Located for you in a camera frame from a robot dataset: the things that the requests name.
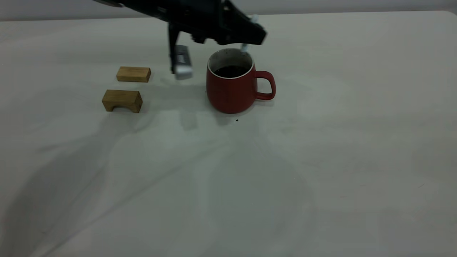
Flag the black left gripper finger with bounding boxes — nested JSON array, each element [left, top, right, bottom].
[[214, 21, 267, 46], [223, 0, 256, 25]]

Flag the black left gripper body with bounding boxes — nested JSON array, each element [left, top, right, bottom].
[[157, 0, 229, 44]]

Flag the metal spoon with white handle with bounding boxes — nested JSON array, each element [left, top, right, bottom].
[[241, 14, 259, 53]]

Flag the red ceramic mug with coffee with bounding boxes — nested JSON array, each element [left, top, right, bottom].
[[206, 49, 276, 115]]

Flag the flat rectangular wooden block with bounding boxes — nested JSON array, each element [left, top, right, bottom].
[[116, 66, 152, 83]]

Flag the arched wooden block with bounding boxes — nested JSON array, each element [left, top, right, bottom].
[[102, 89, 143, 114]]

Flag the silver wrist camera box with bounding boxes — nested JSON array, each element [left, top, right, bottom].
[[173, 45, 194, 80]]

